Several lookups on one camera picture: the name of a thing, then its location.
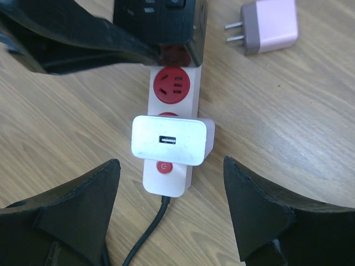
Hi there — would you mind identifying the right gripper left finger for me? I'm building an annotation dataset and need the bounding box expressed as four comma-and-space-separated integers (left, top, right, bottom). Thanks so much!
1, 159, 120, 265

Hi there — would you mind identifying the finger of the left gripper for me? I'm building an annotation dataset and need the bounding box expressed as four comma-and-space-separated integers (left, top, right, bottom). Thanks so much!
1, 1, 160, 75

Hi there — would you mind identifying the black cube socket adapter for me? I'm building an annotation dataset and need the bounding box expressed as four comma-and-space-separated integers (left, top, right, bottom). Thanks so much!
113, 0, 208, 67

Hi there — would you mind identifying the white USB charger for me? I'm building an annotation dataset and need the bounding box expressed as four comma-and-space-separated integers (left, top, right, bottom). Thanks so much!
131, 115, 216, 166

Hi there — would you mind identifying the white red power strip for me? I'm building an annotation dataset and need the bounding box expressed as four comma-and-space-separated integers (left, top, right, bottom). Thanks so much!
142, 44, 202, 198

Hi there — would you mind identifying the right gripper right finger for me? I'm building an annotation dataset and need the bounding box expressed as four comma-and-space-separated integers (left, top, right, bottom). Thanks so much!
223, 156, 354, 265

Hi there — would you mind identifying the small pink charger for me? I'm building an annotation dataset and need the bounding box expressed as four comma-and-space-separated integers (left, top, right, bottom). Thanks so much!
225, 0, 298, 55

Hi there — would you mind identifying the black power cord with plug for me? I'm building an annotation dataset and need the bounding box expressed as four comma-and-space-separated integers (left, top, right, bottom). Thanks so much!
99, 195, 171, 266

